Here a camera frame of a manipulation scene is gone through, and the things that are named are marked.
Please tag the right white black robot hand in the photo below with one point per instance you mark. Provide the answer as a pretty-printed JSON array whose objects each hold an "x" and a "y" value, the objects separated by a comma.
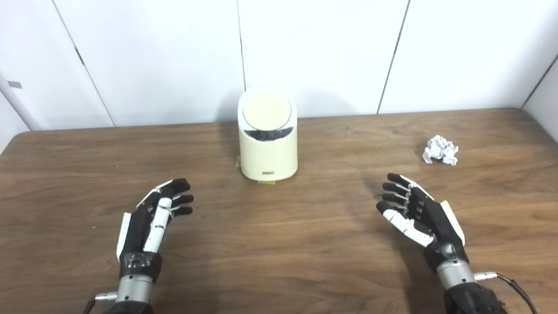
[{"x": 436, "y": 222}]

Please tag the yellow tape piece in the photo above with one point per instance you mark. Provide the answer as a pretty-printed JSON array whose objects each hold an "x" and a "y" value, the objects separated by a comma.
[
  {"x": 266, "y": 182},
  {"x": 238, "y": 162}
]

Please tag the small grey wall tag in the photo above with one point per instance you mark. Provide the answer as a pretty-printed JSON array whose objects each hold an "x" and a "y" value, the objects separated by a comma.
[{"x": 15, "y": 84}]

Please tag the white paper ball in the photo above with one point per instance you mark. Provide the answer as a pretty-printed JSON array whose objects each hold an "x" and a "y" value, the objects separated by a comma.
[{"x": 440, "y": 150}]

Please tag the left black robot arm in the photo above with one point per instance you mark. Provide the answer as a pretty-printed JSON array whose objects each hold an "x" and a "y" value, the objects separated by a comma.
[{"x": 134, "y": 294}]

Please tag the cream-colored lidded bin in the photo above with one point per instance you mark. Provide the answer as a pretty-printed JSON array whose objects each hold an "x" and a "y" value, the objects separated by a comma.
[{"x": 268, "y": 148}]

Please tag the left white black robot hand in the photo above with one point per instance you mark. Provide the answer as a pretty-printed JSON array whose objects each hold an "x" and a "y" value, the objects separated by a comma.
[{"x": 139, "y": 226}]

